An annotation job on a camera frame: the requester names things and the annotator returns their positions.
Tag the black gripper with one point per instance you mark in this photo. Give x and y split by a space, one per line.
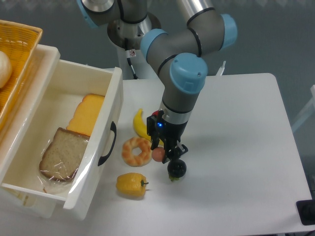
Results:
171 135

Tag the pink egg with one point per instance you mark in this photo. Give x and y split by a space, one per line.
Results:
158 154

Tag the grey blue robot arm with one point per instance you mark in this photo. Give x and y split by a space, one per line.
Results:
175 59

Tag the white open upper drawer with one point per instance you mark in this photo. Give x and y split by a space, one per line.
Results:
68 85

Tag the dark eggplant toy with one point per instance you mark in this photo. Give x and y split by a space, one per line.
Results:
176 169

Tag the yellow toy banana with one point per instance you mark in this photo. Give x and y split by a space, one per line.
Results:
141 130

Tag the orange glazed toy donut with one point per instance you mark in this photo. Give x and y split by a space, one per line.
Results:
136 152

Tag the yellow toy bell pepper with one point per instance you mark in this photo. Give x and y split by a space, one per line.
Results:
132 184

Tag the orange toast slice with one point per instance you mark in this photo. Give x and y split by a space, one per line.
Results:
86 114

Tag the brown bread slice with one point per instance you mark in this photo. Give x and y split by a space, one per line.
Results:
63 156

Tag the black device at edge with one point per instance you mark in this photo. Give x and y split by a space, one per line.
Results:
306 211

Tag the yellow wicker basket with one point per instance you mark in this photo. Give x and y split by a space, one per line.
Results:
18 41

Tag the white round bun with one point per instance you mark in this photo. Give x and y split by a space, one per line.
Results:
5 69

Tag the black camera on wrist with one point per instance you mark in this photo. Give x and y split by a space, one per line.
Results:
154 126

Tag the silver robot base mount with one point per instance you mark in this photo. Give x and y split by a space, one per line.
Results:
128 36

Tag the white drawer cabinet frame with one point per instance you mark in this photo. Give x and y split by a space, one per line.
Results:
39 73

